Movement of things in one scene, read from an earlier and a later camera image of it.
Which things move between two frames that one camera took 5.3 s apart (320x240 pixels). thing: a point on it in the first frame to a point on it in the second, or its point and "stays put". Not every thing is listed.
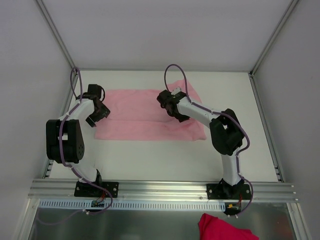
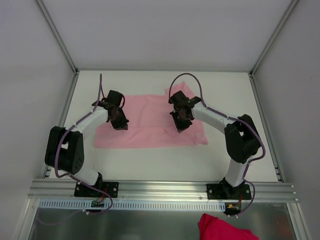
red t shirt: [212, 228] stays put
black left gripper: [100, 113] to [120, 121]
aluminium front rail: [65, 189] stays put
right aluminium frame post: [282, 21] stays put
